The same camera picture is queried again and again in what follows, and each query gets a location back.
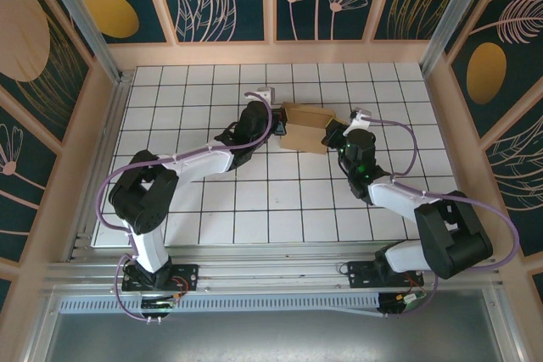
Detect brown cardboard box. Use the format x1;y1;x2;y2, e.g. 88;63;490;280
277;101;340;155

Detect panel yellow oval pink feathers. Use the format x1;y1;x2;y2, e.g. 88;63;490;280
448;0;543;142

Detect green circuit board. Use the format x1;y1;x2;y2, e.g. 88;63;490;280
379;292;428;317

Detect panel pink feathers gold lines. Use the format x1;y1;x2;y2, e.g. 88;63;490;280
483;101;543;258

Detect panel yellow oval pink leaf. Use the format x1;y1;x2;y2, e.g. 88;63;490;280
63;0;170;45

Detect grey metal panel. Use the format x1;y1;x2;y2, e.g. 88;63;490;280
23;287;525;362

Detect panel large pale circle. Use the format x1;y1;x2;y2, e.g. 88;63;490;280
0;0;93;145

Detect panel single pink flower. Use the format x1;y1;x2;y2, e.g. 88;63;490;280
0;103;59;265

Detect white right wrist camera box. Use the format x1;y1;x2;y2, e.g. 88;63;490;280
348;106;373;131

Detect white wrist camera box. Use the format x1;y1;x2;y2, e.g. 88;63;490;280
247;86;277;103
348;106;373;131

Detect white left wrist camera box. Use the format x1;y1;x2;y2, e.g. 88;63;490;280
247;86;277;103

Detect narrow aluminium extrusion rail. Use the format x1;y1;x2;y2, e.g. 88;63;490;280
63;239;479;262

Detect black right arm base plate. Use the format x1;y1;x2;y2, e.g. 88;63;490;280
346;259;425;289

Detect aluminium side rail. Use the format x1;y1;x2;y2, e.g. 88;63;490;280
63;68;135;262

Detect wide aluminium extrusion rail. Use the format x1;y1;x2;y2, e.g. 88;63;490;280
40;256;504;300

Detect aluminium corner post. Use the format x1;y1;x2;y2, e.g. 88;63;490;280
33;0;125;83
419;0;498;80

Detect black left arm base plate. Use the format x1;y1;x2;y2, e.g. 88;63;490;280
121;263;200;293

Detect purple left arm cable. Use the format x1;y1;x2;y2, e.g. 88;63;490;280
95;91;275;323

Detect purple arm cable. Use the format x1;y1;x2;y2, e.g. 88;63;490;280
95;91;275;323
362;115;522;320

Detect grey slotted cable duct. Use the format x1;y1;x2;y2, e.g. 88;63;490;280
58;292;383;317

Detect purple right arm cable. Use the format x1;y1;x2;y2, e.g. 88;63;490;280
362;115;522;320

